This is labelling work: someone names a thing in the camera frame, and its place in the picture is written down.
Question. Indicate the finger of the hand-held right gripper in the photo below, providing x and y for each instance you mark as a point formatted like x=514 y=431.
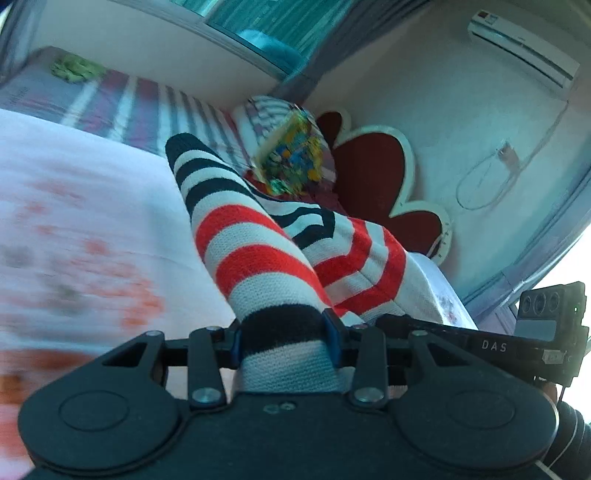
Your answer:
x=415 y=324

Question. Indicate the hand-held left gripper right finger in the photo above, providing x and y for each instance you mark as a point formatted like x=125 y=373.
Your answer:
x=331 y=334

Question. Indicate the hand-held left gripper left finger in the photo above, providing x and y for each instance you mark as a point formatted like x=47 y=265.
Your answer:
x=236 y=344

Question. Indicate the red black white striped sweater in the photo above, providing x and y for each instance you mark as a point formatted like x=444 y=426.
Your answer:
x=258 y=240

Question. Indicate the red white-edged headboard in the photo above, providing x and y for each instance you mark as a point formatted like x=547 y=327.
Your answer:
x=369 y=170

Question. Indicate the colourful printed pillow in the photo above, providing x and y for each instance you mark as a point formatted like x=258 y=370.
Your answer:
x=295 y=157

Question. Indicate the white floral bed sheet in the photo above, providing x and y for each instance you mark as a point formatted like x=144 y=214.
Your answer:
x=92 y=184

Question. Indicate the striped pillow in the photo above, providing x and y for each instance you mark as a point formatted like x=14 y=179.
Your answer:
x=258 y=124

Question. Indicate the purple white striped bed sheet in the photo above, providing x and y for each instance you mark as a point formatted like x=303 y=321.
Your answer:
x=138 y=106

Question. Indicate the white air conditioner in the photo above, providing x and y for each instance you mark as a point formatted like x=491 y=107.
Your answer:
x=526 y=44

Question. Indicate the teal curtain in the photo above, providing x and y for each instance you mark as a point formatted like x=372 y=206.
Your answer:
x=272 y=32

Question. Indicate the green cloth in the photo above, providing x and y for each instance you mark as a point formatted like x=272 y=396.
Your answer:
x=76 y=68

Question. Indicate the wall plug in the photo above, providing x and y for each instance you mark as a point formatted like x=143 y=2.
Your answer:
x=506 y=152

